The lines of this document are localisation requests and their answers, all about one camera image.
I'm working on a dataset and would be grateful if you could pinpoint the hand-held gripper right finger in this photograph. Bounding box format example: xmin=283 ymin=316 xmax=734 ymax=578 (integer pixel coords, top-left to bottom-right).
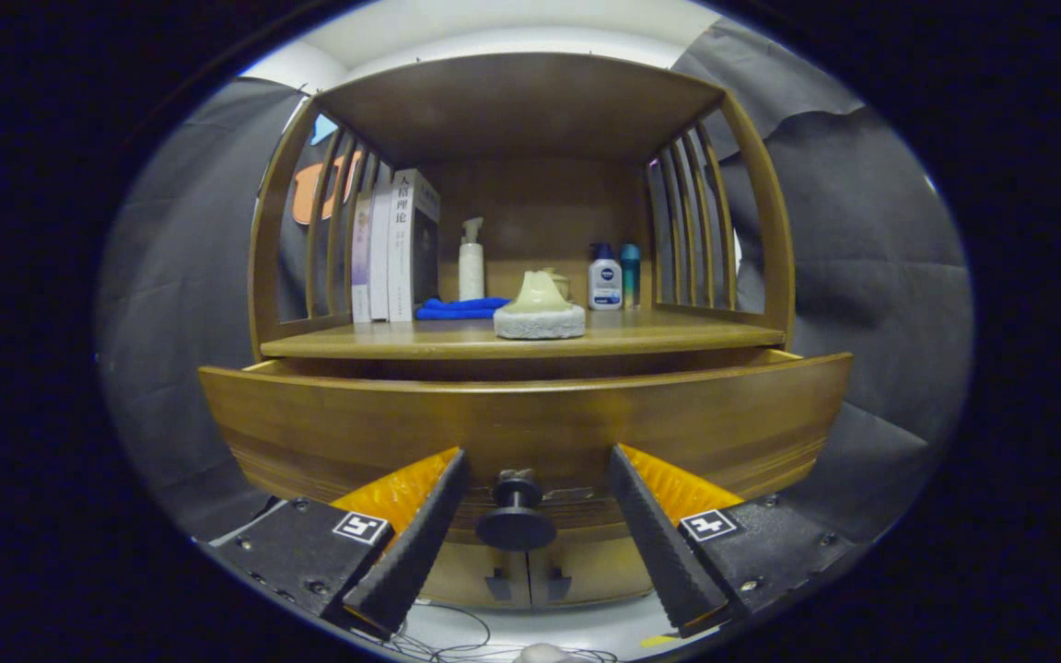
xmin=609 ymin=445 xmax=863 ymax=639

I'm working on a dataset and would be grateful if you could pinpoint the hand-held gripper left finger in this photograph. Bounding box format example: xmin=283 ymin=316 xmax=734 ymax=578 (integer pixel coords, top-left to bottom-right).
xmin=204 ymin=448 xmax=472 ymax=638

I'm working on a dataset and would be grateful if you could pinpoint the wooden drawer with black knob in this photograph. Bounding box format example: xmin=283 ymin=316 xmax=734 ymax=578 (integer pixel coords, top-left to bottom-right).
xmin=199 ymin=348 xmax=854 ymax=553

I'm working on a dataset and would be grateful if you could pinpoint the wooden cabinet door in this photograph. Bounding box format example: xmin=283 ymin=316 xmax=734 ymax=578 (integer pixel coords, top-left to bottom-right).
xmin=420 ymin=543 xmax=531 ymax=611
xmin=526 ymin=539 xmax=656 ymax=606

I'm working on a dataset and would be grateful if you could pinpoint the wooden countertop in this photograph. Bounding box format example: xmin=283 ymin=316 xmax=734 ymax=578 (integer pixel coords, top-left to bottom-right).
xmin=259 ymin=307 xmax=787 ymax=360

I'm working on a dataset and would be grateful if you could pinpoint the wooden cabinet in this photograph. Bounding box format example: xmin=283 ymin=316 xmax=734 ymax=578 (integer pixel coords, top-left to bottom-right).
xmin=248 ymin=52 xmax=797 ymax=611

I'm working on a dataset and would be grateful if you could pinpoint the blue folded cloth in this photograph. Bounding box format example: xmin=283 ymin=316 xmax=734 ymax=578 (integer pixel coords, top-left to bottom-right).
xmin=415 ymin=297 xmax=513 ymax=321

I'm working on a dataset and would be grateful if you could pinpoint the white lotion bottle blue cap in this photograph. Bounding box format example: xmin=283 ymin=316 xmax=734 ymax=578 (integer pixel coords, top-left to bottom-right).
xmin=588 ymin=243 xmax=624 ymax=311

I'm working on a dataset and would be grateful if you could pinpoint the white pump bottle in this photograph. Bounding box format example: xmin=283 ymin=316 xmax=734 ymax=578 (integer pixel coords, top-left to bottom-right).
xmin=458 ymin=217 xmax=485 ymax=302

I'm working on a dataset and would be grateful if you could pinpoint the pale purple book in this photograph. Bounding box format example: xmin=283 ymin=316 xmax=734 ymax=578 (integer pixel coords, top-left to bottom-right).
xmin=351 ymin=191 xmax=375 ymax=323

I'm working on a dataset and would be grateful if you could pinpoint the plain white book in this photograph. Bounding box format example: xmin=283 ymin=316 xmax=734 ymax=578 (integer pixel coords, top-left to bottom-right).
xmin=369 ymin=180 xmax=395 ymax=323

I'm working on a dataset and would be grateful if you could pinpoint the white book with portrait cover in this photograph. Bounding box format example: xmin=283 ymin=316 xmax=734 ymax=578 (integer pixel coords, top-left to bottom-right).
xmin=388 ymin=169 xmax=442 ymax=323

